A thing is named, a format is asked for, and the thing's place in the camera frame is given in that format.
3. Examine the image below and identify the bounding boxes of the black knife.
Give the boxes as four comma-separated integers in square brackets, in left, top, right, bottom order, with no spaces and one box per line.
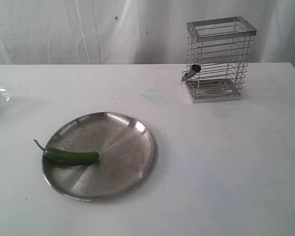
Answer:
[181,64,201,82]

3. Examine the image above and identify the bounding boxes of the metal wire utensil holder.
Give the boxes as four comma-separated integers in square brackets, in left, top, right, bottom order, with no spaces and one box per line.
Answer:
[182,16,257,103]

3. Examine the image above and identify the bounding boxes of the green cucumber with stem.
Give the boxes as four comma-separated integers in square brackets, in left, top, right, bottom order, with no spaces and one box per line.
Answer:
[33,140,100,165]

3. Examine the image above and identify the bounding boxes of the round stainless steel plate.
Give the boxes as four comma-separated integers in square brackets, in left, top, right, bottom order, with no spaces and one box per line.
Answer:
[42,112,157,201]

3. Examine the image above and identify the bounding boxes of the white backdrop cloth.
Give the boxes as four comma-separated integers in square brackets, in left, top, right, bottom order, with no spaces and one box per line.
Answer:
[0,0,295,66]

